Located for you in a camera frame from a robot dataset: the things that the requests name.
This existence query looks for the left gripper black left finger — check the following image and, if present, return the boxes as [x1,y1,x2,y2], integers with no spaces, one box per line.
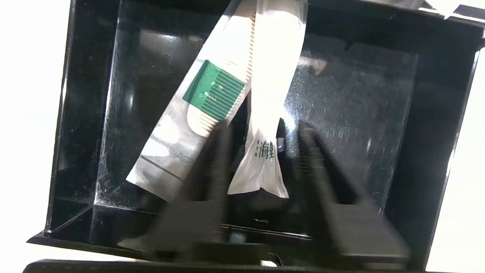
[121,123,234,254]

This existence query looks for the black glossy tray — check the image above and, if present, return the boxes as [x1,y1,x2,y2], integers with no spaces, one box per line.
[27,0,485,270]

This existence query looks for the long green-label toothbrush packet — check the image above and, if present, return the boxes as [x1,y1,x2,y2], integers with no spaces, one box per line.
[227,0,308,199]

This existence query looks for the green-label comb packet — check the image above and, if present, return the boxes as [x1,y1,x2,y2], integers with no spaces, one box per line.
[126,0,258,203]

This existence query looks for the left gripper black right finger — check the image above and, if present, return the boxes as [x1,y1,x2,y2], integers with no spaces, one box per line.
[297,121,413,263]

